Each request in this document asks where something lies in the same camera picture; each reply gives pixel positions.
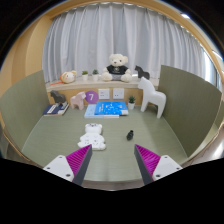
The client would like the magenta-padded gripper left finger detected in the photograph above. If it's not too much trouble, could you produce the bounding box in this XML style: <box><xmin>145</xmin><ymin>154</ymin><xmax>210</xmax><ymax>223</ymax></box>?
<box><xmin>43</xmin><ymin>143</ymin><xmax>93</xmax><ymax>187</ymax></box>

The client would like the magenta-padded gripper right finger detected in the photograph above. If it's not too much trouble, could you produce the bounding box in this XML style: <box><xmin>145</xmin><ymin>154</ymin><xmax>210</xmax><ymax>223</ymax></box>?
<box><xmin>134</xmin><ymin>143</ymin><xmax>184</xmax><ymax>186</ymax></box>

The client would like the white bear-shaped power strip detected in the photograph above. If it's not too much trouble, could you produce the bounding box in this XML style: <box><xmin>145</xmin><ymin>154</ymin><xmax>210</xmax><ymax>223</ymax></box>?
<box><xmin>77</xmin><ymin>123</ymin><xmax>107</xmax><ymax>152</ymax></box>

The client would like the grey-white curtain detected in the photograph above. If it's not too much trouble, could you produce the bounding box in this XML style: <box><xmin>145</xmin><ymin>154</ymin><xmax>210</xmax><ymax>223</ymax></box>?
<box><xmin>42</xmin><ymin>2</ymin><xmax>209</xmax><ymax>84</ymax></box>

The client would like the small black charger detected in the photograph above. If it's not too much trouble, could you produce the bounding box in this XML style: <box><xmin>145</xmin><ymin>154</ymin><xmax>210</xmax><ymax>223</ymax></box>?
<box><xmin>126</xmin><ymin>129</ymin><xmax>135</xmax><ymax>141</ymax></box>

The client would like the small cream and orange plush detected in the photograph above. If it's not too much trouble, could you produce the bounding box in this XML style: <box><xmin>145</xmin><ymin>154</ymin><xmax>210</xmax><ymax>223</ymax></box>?
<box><xmin>59</xmin><ymin>69</ymin><xmax>78</xmax><ymax>85</ymax></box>

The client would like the light blue book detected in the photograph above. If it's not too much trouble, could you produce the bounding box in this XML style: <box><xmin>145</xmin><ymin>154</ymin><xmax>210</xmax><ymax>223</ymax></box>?
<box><xmin>83</xmin><ymin>103</ymin><xmax>120</xmax><ymax>119</ymax></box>

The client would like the white wall socket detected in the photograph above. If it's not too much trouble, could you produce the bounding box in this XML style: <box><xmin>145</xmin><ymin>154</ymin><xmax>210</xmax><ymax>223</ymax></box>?
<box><xmin>97</xmin><ymin>88</ymin><xmax>111</xmax><ymax>100</ymax></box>
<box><xmin>112</xmin><ymin>87</ymin><xmax>125</xmax><ymax>100</ymax></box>

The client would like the cream teddy bear black shirt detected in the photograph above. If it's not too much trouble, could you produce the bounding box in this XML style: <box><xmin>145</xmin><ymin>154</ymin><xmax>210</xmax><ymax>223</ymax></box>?
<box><xmin>101</xmin><ymin>53</ymin><xmax>133</xmax><ymax>83</ymax></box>

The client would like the dark grey horse figurine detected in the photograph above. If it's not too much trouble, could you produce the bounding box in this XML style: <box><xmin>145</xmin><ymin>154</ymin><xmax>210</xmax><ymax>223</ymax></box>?
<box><xmin>49</xmin><ymin>89</ymin><xmax>68</xmax><ymax>106</ymax></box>

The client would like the dark navy book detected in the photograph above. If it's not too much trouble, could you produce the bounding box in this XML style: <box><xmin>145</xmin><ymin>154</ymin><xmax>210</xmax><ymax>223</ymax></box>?
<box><xmin>42</xmin><ymin>102</ymin><xmax>71</xmax><ymax>117</ymax></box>

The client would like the large white horse figurine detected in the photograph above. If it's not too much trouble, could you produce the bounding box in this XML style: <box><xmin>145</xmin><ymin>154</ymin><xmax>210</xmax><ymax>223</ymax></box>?
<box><xmin>137</xmin><ymin>76</ymin><xmax>167</xmax><ymax>119</ymax></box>

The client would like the pink horse figurine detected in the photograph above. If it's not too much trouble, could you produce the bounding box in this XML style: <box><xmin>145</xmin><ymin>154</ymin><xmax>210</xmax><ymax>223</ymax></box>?
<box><xmin>69</xmin><ymin>91</ymin><xmax>87</xmax><ymax>111</ymax></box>

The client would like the round purple sign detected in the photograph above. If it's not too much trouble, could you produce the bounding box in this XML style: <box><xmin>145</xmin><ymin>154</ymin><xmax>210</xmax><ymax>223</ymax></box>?
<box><xmin>85</xmin><ymin>90</ymin><xmax>100</xmax><ymax>104</ymax></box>

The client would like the wooden shelf ledge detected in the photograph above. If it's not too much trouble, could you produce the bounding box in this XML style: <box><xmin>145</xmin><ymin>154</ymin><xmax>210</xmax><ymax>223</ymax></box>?
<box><xmin>44</xmin><ymin>77</ymin><xmax>160</xmax><ymax>106</ymax></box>

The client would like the black horse figurine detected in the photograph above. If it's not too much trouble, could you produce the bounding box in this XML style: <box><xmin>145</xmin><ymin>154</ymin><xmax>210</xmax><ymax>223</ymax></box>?
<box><xmin>134</xmin><ymin>65</ymin><xmax>151</xmax><ymax>81</ymax></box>

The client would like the green desk partition panel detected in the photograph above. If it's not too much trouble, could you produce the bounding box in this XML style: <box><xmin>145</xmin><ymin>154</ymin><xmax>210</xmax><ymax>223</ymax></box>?
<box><xmin>0</xmin><ymin>69</ymin><xmax>51</xmax><ymax>151</ymax></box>
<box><xmin>156</xmin><ymin>64</ymin><xmax>223</xmax><ymax>158</ymax></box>

